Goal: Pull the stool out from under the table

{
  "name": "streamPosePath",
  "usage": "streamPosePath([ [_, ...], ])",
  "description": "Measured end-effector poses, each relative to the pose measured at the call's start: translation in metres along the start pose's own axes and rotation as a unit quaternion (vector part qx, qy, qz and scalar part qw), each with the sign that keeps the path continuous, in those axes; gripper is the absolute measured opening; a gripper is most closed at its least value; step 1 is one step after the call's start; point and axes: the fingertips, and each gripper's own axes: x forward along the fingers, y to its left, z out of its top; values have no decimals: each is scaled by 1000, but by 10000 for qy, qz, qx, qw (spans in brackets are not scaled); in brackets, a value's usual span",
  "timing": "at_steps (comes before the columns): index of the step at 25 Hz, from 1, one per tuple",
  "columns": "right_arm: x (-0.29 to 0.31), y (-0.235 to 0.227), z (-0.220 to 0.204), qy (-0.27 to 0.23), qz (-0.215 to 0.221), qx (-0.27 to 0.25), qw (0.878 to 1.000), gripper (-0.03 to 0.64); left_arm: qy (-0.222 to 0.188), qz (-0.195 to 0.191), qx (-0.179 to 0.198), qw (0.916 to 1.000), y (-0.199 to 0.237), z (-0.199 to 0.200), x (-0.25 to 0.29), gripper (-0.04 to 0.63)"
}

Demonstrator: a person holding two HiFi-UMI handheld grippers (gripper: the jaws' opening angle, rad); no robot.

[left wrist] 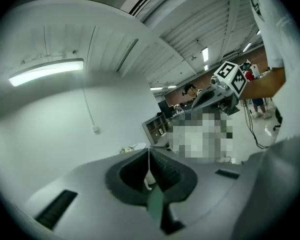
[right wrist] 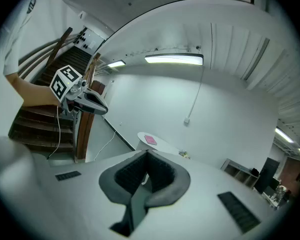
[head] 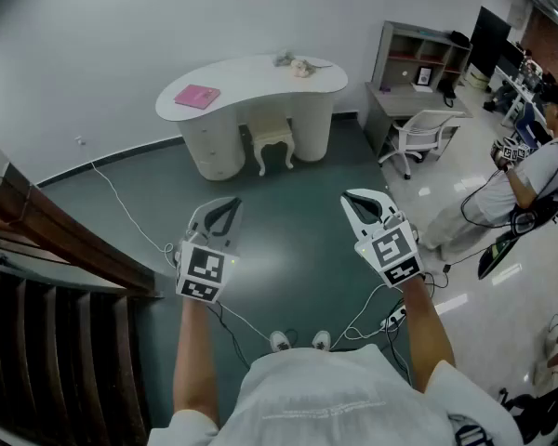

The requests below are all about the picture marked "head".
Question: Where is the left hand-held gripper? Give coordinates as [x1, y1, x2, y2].
[175, 196, 244, 305]

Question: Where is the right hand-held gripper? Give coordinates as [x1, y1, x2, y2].
[340, 189, 425, 290]

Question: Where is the cream upholstered stool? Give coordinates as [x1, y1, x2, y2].
[246, 109, 295, 177]

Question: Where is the white curved desk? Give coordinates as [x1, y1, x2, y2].
[154, 53, 350, 182]

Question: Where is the person's right forearm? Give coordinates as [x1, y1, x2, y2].
[402, 274, 457, 394]

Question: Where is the person's left forearm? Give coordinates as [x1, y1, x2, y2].
[172, 295, 222, 429]

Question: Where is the white mesh office chair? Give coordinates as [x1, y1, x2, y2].
[377, 109, 466, 180]

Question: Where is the white power strip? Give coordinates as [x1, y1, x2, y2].
[379, 307, 408, 333]

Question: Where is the grey desk with hutch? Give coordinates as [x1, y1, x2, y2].
[365, 20, 474, 157]

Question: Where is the pink book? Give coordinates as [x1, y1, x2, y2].
[173, 84, 221, 111]

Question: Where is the person's left white shoe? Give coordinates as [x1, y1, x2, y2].
[269, 330, 293, 353]

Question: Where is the black flat screen device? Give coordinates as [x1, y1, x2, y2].
[477, 230, 525, 281]

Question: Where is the black desk telephone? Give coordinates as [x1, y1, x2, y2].
[439, 79, 458, 108]

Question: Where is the artificial flower bunch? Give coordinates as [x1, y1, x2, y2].
[272, 49, 334, 78]

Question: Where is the person's white shirt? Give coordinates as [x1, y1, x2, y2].
[148, 344, 525, 446]

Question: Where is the dark brown wooden railing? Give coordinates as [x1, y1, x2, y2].
[0, 160, 165, 446]

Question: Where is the large black monitor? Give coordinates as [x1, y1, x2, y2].
[470, 6, 512, 78]

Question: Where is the long white cable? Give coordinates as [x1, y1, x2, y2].
[76, 139, 272, 343]

